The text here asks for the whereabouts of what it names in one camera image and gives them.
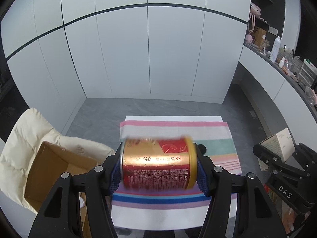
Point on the small white bottle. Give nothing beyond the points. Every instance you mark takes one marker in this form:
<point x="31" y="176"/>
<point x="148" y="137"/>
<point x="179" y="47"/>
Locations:
<point x="281" y="62"/>

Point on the cream padded chair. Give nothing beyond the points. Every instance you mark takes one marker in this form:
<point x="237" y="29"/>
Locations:
<point x="24" y="133"/>

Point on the floor outlet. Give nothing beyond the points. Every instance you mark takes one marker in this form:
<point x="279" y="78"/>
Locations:
<point x="253" y="114"/>

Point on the brown printed cardboard box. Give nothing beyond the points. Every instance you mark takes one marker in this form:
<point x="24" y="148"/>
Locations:
<point x="261" y="33"/>

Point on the tall white spray bottle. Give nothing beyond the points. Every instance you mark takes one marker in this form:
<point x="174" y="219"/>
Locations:
<point x="275" y="49"/>

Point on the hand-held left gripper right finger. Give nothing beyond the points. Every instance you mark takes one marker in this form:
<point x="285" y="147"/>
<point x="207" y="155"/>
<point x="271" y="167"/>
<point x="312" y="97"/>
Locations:
<point x="201" y="179"/>

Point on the white counter cabinet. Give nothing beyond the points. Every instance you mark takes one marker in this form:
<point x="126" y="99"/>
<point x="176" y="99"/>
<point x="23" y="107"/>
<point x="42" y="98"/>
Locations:
<point x="260" y="79"/>

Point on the striped pastel cloth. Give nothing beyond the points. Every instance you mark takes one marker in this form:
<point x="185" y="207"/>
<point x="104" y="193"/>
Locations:
<point x="173" y="131"/>

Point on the person's right hand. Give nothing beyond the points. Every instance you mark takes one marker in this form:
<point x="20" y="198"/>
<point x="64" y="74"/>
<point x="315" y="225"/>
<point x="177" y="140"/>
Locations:
<point x="291" y="220"/>

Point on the clear plastic drawer organizer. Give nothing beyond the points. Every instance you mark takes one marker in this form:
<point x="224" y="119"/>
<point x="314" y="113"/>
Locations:
<point x="308" y="73"/>

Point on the gold and red can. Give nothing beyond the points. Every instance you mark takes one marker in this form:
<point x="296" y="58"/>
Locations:
<point x="153" y="166"/>

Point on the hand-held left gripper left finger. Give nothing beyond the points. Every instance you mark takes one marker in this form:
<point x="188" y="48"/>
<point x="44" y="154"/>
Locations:
<point x="115" y="179"/>

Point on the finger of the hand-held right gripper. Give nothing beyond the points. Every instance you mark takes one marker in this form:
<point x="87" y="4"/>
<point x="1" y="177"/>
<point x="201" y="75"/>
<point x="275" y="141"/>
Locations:
<point x="267" y="156"/>
<point x="307" y="155"/>

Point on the pink plush toy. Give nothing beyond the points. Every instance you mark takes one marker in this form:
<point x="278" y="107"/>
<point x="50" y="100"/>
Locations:
<point x="256" y="8"/>
<point x="249" y="38"/>

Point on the tall white cabinet doors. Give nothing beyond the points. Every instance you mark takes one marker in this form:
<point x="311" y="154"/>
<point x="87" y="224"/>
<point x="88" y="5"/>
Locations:
<point x="148" y="54"/>

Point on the white carton box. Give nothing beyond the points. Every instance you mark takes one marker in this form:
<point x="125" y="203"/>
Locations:
<point x="278" y="142"/>

